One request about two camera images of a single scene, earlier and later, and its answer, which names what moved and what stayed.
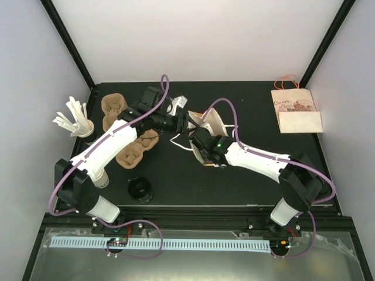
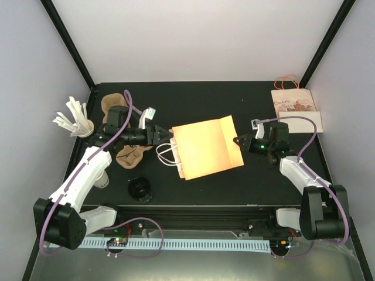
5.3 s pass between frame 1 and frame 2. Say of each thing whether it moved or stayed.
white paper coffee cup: stayed
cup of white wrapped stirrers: stayed
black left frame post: stayed
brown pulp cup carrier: stayed
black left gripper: moved
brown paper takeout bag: moved
